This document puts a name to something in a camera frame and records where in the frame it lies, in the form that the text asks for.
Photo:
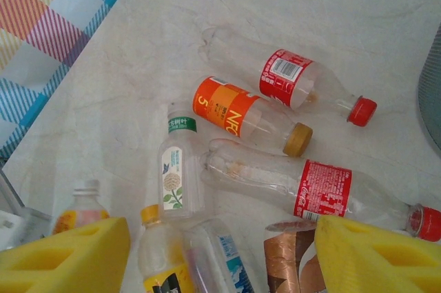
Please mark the brown label plastic bottle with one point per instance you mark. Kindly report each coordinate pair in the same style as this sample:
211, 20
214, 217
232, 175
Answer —
282, 258

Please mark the red label cola bottle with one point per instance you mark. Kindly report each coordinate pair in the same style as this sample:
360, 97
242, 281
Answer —
282, 79
324, 189

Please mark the bottles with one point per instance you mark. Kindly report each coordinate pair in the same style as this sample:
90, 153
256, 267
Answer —
86, 200

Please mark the yellow label plastic bottle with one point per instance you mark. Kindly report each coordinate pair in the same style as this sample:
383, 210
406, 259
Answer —
158, 248

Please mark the orange label bottle gold cap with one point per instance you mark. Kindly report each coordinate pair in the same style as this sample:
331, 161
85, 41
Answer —
220, 107

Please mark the mesh bin with blue liner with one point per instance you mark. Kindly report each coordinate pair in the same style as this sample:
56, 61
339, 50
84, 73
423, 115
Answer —
432, 100

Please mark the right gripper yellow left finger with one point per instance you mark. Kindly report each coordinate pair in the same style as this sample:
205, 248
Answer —
62, 265

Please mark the clear square bottle green band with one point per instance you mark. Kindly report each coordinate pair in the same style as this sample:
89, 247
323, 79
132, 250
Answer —
174, 182

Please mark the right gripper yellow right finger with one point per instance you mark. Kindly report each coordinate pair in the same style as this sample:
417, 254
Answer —
372, 265

